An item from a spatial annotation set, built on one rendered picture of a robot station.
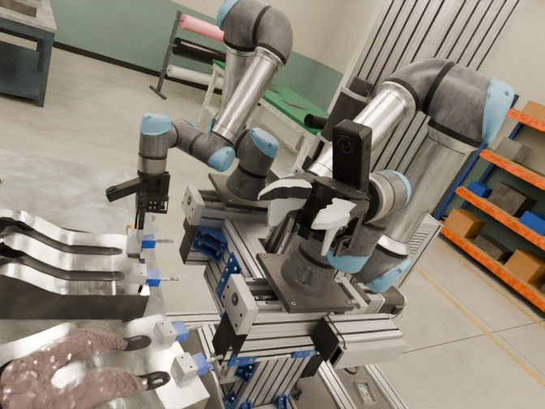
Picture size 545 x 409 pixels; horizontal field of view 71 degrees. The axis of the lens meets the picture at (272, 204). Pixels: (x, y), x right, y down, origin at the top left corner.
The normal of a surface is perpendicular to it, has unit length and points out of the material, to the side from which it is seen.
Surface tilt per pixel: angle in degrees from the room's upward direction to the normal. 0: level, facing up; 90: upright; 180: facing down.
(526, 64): 90
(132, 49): 90
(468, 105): 90
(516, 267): 90
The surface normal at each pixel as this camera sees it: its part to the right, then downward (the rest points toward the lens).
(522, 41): -0.81, -0.09
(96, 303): 0.36, 0.52
